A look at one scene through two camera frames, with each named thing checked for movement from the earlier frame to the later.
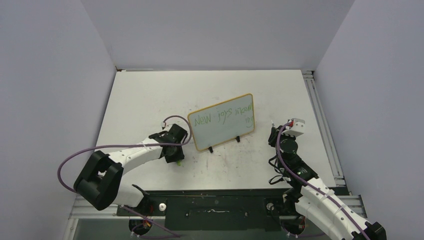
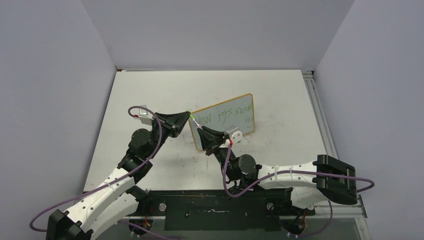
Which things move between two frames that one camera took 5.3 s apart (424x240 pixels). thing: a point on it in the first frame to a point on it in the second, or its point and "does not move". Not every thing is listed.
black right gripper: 273,137 to 209,137
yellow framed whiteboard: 222,121 does not move
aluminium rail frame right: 338,174 does not move
